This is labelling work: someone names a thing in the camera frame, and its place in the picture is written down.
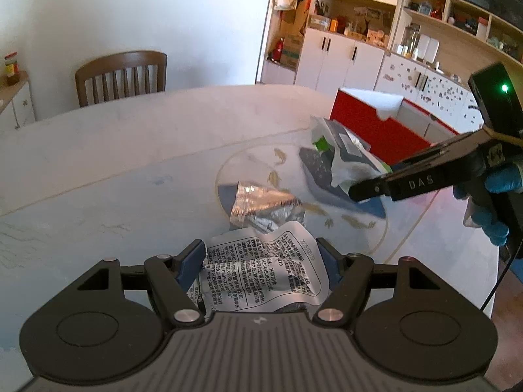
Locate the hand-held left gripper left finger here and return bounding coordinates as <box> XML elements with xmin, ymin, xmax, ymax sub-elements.
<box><xmin>77</xmin><ymin>240</ymin><xmax>206</xmax><ymax>328</ymax></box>

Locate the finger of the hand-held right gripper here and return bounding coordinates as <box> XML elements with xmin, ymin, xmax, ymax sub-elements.
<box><xmin>390</xmin><ymin>131</ymin><xmax>491</xmax><ymax>172</ymax></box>
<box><xmin>347</xmin><ymin>162</ymin><xmax>462</xmax><ymax>203</ymax></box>

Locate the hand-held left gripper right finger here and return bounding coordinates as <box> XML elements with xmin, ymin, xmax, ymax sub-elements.
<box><xmin>314</xmin><ymin>237</ymin><xmax>434</xmax><ymax>329</ymax></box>

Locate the white printed wrapper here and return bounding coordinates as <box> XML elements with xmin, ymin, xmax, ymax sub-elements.
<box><xmin>190</xmin><ymin>220</ymin><xmax>332</xmax><ymax>320</ymax></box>

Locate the white plastic bag blue print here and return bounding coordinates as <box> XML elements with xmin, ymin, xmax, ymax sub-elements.
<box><xmin>300</xmin><ymin>116</ymin><xmax>394</xmax><ymax>197</ymax></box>

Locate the red cardboard box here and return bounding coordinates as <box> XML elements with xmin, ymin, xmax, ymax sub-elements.
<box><xmin>330</xmin><ymin>88</ymin><xmax>462</xmax><ymax>164</ymax></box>

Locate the white patterned desktop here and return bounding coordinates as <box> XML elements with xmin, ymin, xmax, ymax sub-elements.
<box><xmin>0</xmin><ymin>84</ymin><xmax>501</xmax><ymax>360</ymax></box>

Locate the person's right hand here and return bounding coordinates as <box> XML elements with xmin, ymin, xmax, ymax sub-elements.
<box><xmin>453</xmin><ymin>164</ymin><xmax>523</xmax><ymax>248</ymax></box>

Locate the speckled white cabinet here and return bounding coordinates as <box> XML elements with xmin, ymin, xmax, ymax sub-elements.
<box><xmin>374</xmin><ymin>53</ymin><xmax>483</xmax><ymax>135</ymax></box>

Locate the silver foil wrapper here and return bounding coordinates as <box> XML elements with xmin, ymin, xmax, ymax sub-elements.
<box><xmin>228</xmin><ymin>180</ymin><xmax>306</xmax><ymax>234</ymax></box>

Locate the white rounded container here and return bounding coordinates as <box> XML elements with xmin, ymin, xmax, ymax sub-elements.
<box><xmin>417</xmin><ymin>35</ymin><xmax>440</xmax><ymax>64</ymax></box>

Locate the white double-door cabinet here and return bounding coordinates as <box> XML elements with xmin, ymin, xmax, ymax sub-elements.
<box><xmin>294</xmin><ymin>28</ymin><xmax>387</xmax><ymax>92</ymax></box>

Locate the printed cardboard carton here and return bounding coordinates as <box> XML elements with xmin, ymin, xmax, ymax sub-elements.
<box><xmin>282</xmin><ymin>35</ymin><xmax>304</xmax><ymax>68</ymax></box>

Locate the brown wooden chair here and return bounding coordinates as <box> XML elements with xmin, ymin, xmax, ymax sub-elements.
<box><xmin>75</xmin><ymin>51</ymin><xmax>168</xmax><ymax>109</ymax></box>

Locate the white side cabinet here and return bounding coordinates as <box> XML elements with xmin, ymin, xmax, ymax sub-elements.
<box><xmin>0</xmin><ymin>71</ymin><xmax>37</xmax><ymax>131</ymax></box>

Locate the sauce jar with red lid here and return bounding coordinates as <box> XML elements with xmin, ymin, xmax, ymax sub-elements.
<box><xmin>4</xmin><ymin>52</ymin><xmax>20</xmax><ymax>86</ymax></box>

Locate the wooden wall shelf unit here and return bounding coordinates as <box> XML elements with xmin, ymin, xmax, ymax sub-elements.
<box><xmin>390</xmin><ymin>0</ymin><xmax>523</xmax><ymax>75</ymax></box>

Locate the black cable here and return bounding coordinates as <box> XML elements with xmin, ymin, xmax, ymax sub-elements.
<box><xmin>481</xmin><ymin>249</ymin><xmax>516</xmax><ymax>311</ymax></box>

